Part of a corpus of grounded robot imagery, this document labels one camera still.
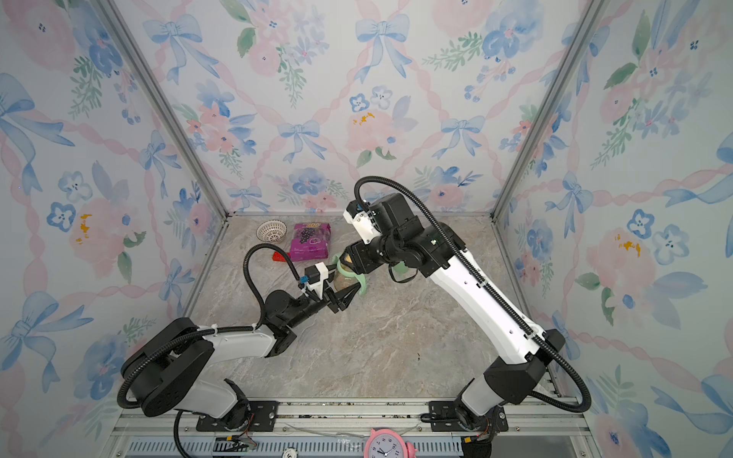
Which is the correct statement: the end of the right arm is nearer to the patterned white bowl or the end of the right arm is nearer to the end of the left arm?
the end of the left arm

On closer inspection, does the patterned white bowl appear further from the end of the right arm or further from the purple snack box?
the end of the right arm

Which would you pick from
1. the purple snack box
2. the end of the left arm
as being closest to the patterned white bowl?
the purple snack box

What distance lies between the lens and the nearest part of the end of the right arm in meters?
0.45
